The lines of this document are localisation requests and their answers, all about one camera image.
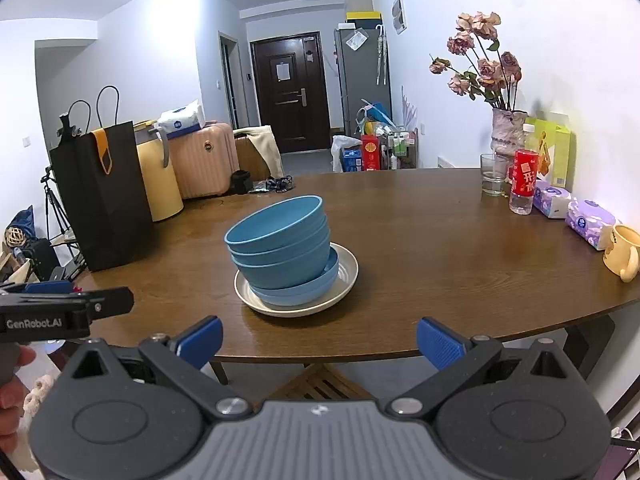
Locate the blue box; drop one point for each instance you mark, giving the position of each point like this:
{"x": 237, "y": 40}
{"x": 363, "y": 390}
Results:
{"x": 352, "y": 160}

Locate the person's left hand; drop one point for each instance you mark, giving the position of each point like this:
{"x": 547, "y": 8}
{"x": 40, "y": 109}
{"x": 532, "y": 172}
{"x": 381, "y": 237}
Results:
{"x": 12, "y": 400}

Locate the white blue tissue pack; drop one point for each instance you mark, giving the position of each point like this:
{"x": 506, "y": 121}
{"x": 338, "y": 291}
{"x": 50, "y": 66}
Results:
{"x": 182, "y": 120}

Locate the wooden slatted stool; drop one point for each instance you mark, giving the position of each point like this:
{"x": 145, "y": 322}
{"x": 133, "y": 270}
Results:
{"x": 320, "y": 385}

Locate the white folded umbrella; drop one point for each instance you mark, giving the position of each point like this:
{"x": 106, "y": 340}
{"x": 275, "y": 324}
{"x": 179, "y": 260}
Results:
{"x": 381, "y": 55}

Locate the water bottle red label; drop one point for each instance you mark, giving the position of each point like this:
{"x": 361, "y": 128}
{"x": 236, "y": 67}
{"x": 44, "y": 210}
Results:
{"x": 524, "y": 180}

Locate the woven ball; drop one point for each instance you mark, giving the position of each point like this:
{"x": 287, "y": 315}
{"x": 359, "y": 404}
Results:
{"x": 15, "y": 236}

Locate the clear drinking glass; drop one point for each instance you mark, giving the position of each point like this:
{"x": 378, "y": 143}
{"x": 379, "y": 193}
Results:
{"x": 492, "y": 177}

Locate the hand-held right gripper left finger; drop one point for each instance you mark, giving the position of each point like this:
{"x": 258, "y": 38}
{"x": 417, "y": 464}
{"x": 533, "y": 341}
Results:
{"x": 202, "y": 340}

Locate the white plastic bag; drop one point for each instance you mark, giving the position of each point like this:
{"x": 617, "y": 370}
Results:
{"x": 340, "y": 142}

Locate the deep blue bowl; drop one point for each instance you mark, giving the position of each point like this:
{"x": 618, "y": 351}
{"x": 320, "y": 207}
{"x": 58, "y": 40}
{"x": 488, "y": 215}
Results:
{"x": 280, "y": 277}
{"x": 260, "y": 259}
{"x": 275, "y": 225}

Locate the beige coat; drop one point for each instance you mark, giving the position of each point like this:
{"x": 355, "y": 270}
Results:
{"x": 267, "y": 150}

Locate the pink white textured vase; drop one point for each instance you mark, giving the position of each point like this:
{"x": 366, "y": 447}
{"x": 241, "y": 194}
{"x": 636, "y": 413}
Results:
{"x": 507, "y": 130}

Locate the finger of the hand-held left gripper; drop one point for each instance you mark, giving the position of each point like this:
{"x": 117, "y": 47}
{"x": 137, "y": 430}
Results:
{"x": 110, "y": 302}
{"x": 47, "y": 287}

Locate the black cup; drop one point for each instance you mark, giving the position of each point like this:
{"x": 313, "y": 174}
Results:
{"x": 241, "y": 182}

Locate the black tripod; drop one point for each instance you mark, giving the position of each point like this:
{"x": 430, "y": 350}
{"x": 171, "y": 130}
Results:
{"x": 52, "y": 205}

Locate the red box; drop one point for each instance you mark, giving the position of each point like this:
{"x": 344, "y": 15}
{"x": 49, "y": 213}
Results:
{"x": 371, "y": 152}

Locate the white wall picture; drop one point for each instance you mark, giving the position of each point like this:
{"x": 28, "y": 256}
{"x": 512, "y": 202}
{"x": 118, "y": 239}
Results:
{"x": 399, "y": 12}

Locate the dried roses bouquet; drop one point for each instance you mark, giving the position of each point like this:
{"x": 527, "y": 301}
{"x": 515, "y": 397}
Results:
{"x": 480, "y": 65}

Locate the brown chair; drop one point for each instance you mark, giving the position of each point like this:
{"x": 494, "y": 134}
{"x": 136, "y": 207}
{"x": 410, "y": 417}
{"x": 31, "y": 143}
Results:
{"x": 247, "y": 160}

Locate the dark plastic packet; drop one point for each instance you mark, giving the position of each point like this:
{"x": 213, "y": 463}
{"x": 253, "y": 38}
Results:
{"x": 259, "y": 188}

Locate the colourful bags pile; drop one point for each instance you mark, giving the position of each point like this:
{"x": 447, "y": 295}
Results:
{"x": 375, "y": 117}

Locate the purple wall decoration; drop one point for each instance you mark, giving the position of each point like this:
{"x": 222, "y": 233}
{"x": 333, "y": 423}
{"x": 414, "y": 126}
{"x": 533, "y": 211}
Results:
{"x": 410, "y": 110}

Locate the dark wooden door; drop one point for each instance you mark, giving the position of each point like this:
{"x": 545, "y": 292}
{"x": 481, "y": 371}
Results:
{"x": 290, "y": 120}

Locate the metal storage rack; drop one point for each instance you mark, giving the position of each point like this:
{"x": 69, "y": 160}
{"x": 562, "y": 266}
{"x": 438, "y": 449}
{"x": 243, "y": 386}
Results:
{"x": 400, "y": 150}

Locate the black phone holder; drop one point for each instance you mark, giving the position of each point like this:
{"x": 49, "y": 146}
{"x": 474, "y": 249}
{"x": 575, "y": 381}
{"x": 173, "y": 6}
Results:
{"x": 67, "y": 127}

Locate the yellow thermos jug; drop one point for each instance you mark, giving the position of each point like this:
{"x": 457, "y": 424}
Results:
{"x": 160, "y": 185}

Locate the green yellow box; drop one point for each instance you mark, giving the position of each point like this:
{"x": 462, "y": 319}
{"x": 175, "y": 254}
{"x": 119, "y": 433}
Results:
{"x": 555, "y": 155}

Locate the black paper bag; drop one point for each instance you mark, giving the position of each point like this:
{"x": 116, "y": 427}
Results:
{"x": 100, "y": 200}

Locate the cream plate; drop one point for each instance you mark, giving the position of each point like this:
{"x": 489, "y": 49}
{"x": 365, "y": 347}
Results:
{"x": 345, "y": 270}

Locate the yellow mug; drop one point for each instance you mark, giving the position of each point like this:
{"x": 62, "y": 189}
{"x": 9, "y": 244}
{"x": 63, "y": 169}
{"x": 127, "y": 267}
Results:
{"x": 622, "y": 255}

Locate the large shallow blue bowl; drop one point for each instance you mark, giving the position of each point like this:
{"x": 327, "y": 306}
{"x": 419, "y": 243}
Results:
{"x": 327, "y": 272}

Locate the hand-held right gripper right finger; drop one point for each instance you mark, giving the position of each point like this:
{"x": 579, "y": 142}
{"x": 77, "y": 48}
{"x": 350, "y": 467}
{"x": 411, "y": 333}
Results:
{"x": 437, "y": 342}

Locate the pink suitcase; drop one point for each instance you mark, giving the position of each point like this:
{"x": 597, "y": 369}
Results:
{"x": 205, "y": 165}

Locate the white radiator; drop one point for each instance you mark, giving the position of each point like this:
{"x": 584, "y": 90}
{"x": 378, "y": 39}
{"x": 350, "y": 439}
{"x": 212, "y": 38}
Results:
{"x": 457, "y": 162}

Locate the white paper notice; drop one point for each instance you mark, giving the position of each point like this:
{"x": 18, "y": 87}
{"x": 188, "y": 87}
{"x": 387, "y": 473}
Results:
{"x": 283, "y": 71}

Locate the grey refrigerator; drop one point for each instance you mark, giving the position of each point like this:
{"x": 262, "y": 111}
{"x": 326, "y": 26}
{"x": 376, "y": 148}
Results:
{"x": 360, "y": 80}

